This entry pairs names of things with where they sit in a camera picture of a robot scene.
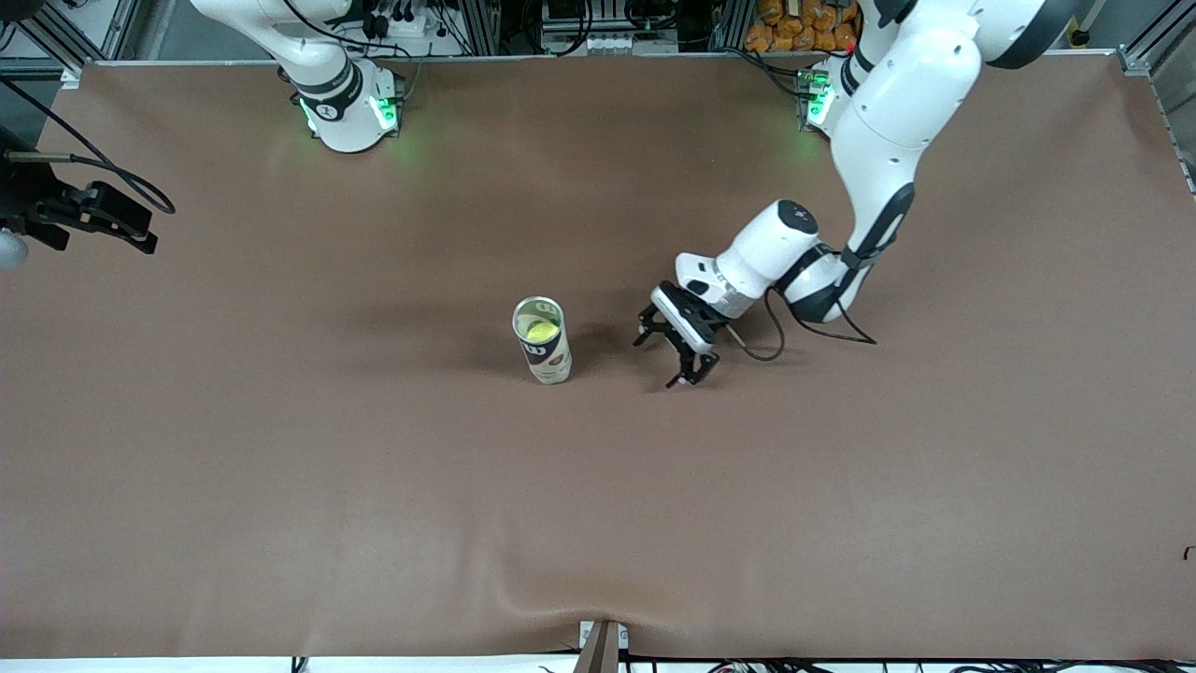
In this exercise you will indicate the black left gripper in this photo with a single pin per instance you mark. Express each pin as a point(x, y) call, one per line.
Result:
point(679, 340)

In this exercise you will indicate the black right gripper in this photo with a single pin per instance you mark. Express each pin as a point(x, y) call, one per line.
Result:
point(21, 200)

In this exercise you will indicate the clear blue-white tennis ball can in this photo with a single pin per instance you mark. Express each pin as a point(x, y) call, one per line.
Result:
point(549, 360)

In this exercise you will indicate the yellow tennis ball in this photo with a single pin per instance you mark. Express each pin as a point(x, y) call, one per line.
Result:
point(540, 330)

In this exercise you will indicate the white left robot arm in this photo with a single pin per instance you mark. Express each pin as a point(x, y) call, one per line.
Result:
point(888, 112)

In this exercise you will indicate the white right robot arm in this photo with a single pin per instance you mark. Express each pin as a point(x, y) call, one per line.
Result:
point(346, 121)

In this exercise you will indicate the white power strip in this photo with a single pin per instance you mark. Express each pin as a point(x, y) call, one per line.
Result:
point(598, 44)

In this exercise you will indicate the orange objects pile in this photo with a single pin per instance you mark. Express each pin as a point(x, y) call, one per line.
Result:
point(794, 33)

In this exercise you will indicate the power strip with black plugs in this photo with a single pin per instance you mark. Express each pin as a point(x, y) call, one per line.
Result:
point(402, 26)

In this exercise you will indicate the aluminium frame profile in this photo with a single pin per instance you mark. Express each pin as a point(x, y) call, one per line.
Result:
point(1135, 61)
point(481, 28)
point(121, 28)
point(731, 26)

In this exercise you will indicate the grey table clamp bracket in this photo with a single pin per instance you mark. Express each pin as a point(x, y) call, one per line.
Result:
point(603, 650)

